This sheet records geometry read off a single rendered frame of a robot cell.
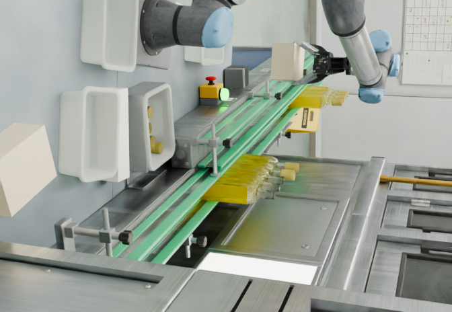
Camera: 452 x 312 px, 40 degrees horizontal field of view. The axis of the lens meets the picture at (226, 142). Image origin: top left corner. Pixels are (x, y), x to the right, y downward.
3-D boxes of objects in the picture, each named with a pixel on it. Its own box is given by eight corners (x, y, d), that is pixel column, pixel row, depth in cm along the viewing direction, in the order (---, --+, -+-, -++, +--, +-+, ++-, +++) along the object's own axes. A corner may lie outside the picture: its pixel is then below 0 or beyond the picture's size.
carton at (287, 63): (272, 42, 206) (294, 43, 203) (284, 48, 221) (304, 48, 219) (270, 79, 206) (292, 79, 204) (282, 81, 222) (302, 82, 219)
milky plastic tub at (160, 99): (123, 171, 176) (151, 173, 173) (116, 94, 169) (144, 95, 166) (150, 152, 191) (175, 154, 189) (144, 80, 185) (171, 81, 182)
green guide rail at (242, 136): (197, 167, 194) (221, 169, 192) (197, 164, 194) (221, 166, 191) (311, 62, 351) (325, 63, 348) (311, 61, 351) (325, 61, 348)
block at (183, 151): (171, 168, 192) (192, 170, 190) (169, 139, 189) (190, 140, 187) (175, 164, 195) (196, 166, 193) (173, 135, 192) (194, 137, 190)
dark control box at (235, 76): (223, 88, 253) (243, 89, 250) (222, 68, 250) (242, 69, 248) (230, 83, 260) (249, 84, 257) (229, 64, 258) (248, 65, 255)
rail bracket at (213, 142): (192, 175, 190) (231, 179, 186) (189, 123, 185) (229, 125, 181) (196, 172, 193) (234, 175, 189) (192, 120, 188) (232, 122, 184)
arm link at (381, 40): (387, 59, 183) (389, 78, 192) (393, 27, 187) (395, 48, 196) (360, 57, 186) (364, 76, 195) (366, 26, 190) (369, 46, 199)
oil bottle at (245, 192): (190, 199, 191) (256, 206, 184) (188, 181, 189) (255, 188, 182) (196, 192, 196) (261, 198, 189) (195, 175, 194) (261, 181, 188)
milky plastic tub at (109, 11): (70, 67, 151) (102, 68, 148) (74, -26, 149) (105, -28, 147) (107, 72, 167) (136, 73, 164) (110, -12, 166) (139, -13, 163)
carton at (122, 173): (97, 179, 164) (118, 181, 162) (95, 89, 160) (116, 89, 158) (109, 175, 170) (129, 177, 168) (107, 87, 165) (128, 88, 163)
